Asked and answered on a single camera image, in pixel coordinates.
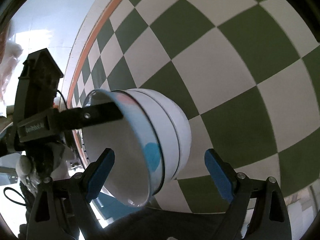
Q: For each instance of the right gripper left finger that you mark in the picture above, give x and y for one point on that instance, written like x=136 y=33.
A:
x=62 y=207

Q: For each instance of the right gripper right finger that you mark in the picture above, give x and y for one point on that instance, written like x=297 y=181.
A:
x=270 y=219

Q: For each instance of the white bowl heart pattern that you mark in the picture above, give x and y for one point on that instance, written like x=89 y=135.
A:
x=137 y=172

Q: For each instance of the white bowl red flowers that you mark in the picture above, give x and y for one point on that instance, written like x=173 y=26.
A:
x=160 y=129

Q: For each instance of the plain white bowl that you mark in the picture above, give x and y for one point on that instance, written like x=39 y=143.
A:
x=172 y=132

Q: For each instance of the gloved left hand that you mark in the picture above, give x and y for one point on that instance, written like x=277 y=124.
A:
x=45 y=160

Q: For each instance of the left clear plastic bag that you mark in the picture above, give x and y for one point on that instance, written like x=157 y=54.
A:
x=10 y=52

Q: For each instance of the green checkered table mat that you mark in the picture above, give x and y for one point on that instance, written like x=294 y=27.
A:
x=245 y=72

